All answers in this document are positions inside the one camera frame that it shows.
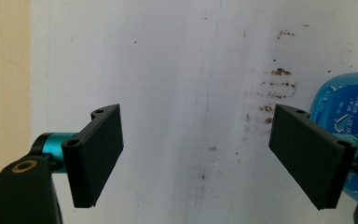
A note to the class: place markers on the blue plastic bottle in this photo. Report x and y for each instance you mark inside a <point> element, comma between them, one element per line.
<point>348,105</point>

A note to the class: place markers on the beige wooden board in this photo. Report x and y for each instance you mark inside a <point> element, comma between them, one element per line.
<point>6,87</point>

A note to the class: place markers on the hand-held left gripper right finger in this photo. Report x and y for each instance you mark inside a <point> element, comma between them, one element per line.
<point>310,152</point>

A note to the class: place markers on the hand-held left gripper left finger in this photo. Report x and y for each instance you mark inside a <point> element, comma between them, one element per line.
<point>96,155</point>

